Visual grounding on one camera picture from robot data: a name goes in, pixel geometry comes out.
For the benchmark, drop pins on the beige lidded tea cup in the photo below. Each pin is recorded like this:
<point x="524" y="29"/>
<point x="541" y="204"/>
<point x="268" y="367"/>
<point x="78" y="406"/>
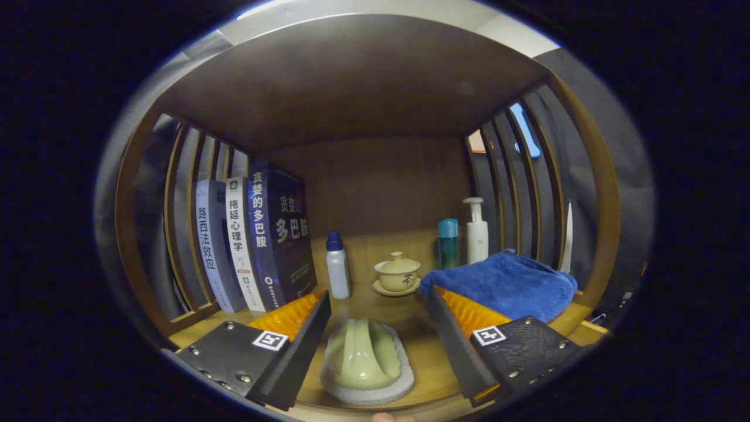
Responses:
<point x="398" y="275"/>

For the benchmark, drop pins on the white bottle with blue cap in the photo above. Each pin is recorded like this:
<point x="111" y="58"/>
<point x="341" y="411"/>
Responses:
<point x="338" y="272"/>

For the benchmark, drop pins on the white pump bottle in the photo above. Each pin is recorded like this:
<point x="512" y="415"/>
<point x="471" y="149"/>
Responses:
<point x="476" y="237"/>

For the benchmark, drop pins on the wooden countertop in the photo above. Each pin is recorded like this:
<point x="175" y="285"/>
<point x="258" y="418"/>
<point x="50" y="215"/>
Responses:
<point x="428" y="363"/>

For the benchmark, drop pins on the pale blue book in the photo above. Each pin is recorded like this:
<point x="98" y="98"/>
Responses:
<point x="214" y="246"/>

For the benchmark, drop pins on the white book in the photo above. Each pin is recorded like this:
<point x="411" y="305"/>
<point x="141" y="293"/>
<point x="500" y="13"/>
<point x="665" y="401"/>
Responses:
<point x="241" y="246"/>

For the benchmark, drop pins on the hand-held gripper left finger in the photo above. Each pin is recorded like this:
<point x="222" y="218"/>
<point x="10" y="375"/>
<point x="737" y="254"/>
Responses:
<point x="299" y="357"/>

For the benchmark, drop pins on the teal bottle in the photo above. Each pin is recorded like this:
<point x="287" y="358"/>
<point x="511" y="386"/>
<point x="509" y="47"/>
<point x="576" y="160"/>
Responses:
<point x="448" y="246"/>

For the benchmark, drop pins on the pale green scrub brush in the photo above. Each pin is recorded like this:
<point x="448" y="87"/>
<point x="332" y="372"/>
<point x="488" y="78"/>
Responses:
<point x="363" y="357"/>

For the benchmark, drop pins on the dark blue book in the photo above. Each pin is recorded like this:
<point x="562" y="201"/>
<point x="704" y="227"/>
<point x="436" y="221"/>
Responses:
<point x="287" y="234"/>

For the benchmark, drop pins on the blue towel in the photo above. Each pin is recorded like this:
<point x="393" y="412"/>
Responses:
<point x="510" y="287"/>

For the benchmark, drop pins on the wooden cabinet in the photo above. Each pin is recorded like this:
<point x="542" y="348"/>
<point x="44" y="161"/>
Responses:
<point x="351" y="76"/>

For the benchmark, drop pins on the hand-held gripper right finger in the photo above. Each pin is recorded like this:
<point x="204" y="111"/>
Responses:
<point x="454" y="351"/>

